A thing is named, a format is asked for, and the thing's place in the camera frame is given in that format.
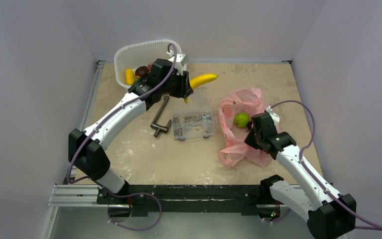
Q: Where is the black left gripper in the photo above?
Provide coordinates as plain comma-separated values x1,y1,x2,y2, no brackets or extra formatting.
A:
160,69,192,99

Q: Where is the yellow fake banana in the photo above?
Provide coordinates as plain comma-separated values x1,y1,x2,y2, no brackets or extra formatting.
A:
125,68,136,86
184,74,218,104

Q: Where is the light green fake fruit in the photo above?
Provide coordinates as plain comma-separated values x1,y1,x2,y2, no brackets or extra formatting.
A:
233,113,250,128

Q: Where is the pink plastic bag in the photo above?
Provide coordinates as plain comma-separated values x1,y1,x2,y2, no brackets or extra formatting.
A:
218,87,272,167

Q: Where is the dark red fake apple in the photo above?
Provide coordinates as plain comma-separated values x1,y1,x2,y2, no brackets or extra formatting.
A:
135,66,150,79

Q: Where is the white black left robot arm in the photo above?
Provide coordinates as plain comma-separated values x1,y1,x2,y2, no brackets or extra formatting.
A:
68,59,193,204

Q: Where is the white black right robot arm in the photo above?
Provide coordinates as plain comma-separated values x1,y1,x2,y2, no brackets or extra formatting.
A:
244,112,357,239

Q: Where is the clear plastic screw organizer box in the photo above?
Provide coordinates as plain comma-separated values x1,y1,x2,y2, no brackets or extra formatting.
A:
171,88,215,141

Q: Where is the white plastic basin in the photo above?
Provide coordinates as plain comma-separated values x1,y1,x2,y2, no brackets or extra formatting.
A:
113,39,183,89

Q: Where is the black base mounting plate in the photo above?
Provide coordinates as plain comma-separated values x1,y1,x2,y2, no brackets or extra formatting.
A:
96,185,281,219

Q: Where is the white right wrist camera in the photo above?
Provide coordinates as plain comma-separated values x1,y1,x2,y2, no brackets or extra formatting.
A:
265,106,280,126

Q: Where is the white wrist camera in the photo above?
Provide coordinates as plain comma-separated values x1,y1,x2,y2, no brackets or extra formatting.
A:
167,51,187,75
265,106,280,126

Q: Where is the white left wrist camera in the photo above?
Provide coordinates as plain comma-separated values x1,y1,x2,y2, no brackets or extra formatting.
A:
167,51,187,75

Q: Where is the dark metal T-handle tool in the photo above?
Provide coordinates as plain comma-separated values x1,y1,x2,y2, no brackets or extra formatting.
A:
150,96,173,139

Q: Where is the aluminium extrusion frame rail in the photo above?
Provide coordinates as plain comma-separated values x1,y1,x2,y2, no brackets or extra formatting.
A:
48,60,109,209

